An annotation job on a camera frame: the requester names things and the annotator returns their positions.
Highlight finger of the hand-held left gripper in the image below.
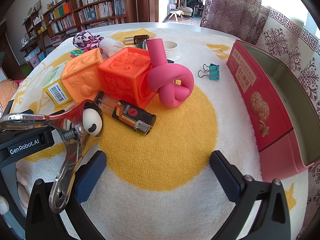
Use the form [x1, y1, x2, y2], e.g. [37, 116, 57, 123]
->
[0, 99, 34, 120]

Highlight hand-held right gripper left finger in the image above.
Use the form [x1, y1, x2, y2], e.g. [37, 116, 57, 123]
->
[25, 151, 108, 240]

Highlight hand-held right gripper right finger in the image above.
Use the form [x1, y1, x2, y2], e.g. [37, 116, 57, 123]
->
[209, 151, 294, 240]

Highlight yellow green medicine box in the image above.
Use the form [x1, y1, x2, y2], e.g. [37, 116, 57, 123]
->
[42, 64, 73, 108]

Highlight metal clip with panda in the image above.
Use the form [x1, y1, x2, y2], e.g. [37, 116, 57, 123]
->
[0, 99, 104, 214]

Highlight black orange striped lighter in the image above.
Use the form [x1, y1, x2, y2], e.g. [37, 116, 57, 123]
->
[95, 91, 157, 136]

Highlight pink biscuit tin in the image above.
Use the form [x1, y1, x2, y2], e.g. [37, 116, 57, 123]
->
[226, 39, 317, 183]

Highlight light orange embossed soft cube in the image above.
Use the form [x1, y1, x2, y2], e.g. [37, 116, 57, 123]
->
[61, 49, 103, 103]

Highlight leopard print plush pouch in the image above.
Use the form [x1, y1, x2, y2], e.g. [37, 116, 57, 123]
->
[72, 31, 104, 50]

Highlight red-orange embossed soft cube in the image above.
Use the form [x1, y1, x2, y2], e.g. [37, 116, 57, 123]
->
[98, 47, 157, 105]

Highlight pink knotted foam tube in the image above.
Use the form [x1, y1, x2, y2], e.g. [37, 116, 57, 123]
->
[146, 39, 195, 109]

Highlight dark green cream tube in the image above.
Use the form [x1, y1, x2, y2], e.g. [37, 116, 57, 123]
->
[136, 39, 150, 50]

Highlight person's left hand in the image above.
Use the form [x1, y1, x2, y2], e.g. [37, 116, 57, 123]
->
[15, 172, 32, 209]

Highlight orange striped cushion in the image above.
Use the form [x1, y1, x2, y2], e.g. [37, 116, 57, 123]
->
[0, 79, 19, 112]

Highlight white yellow printed blanket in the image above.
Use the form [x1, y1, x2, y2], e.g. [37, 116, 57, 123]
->
[7, 27, 295, 240]

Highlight low wooden shelf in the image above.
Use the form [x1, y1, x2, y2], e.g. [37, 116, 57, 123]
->
[20, 11, 49, 54]

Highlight teal binder clip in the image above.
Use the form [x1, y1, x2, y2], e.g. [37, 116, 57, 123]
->
[198, 64, 220, 81]

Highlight white bandage roll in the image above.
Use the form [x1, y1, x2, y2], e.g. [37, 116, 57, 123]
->
[99, 37, 125, 57]

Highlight wooden bookshelf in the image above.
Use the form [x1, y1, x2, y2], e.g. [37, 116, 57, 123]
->
[42, 0, 137, 47]

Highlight white plastic lid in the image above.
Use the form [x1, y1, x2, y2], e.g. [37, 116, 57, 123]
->
[162, 41, 182, 60]

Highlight gold black lipstick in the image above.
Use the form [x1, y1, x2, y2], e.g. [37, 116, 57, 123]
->
[124, 34, 150, 45]

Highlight white table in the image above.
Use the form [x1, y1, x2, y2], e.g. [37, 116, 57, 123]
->
[60, 22, 240, 48]

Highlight purple patterned curtain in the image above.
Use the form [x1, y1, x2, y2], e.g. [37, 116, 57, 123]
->
[200, 0, 320, 240]

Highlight small wooden stool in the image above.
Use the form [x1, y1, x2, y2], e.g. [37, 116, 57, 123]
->
[167, 9, 185, 21]

